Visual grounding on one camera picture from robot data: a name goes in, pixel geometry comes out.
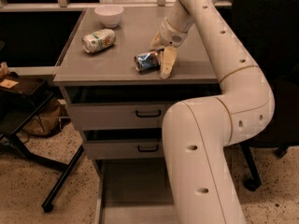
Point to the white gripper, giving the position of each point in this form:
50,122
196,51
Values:
171,34

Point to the blue silver redbull can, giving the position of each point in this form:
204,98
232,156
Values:
148,60

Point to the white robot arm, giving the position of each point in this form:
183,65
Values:
196,131

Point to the grey drawer cabinet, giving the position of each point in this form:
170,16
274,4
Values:
192,76

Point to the white green soda can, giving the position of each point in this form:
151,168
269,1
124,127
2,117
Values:
98,40

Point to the grey top drawer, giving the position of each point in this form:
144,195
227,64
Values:
113,107

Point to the grey middle drawer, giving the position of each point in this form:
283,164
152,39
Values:
122,144

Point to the grey open bottom drawer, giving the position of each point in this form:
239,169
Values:
135,191

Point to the white bowl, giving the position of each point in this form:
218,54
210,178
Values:
109,15

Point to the black office chair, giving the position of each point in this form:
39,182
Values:
269,29

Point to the brown bag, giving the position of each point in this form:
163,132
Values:
49,121

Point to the black side table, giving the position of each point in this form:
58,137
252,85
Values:
17,111

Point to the black top drawer handle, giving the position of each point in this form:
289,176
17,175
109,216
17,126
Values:
148,114

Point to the black drawer handle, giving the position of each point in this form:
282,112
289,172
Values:
147,149
148,114

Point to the black middle drawer handle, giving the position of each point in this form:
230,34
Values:
147,149

